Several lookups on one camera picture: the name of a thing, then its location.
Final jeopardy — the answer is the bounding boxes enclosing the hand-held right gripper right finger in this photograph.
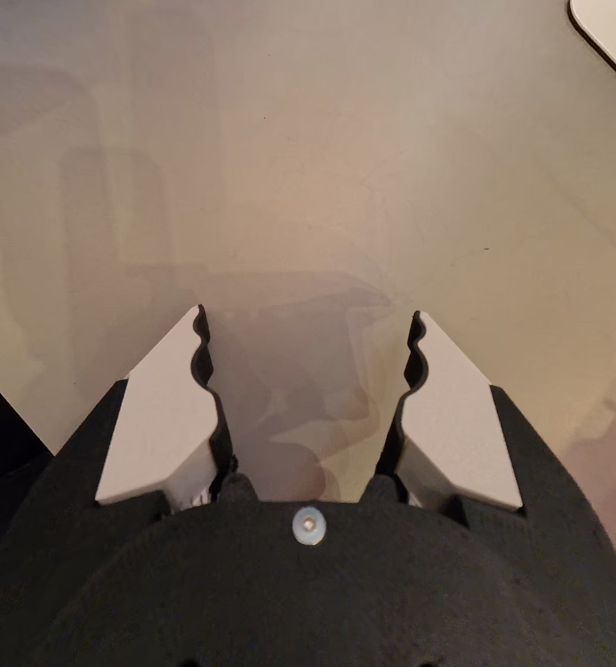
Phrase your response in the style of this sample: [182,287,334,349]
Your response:
[375,311,524,512]

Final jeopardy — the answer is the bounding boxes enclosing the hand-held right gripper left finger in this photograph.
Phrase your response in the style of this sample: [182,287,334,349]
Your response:
[94,304,237,510]

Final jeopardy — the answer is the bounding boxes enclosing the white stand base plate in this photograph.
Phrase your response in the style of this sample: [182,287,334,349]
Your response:
[567,0,616,99]

